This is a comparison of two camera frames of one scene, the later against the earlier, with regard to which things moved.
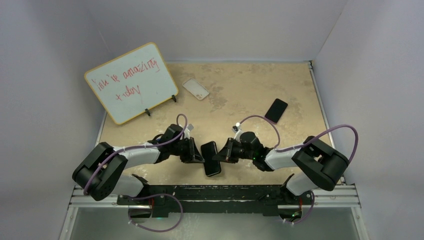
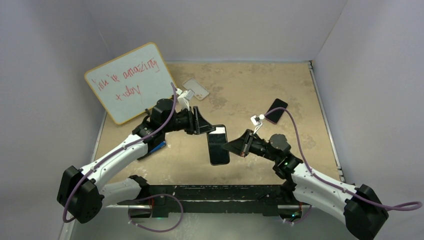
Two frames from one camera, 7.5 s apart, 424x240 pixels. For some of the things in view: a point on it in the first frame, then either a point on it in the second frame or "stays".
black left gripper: x=193 y=155 to x=200 y=126
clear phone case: x=196 y=88 stays
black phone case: x=212 y=166 to x=218 y=155
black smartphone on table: x=276 y=110 stays
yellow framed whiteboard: x=133 y=83 stays
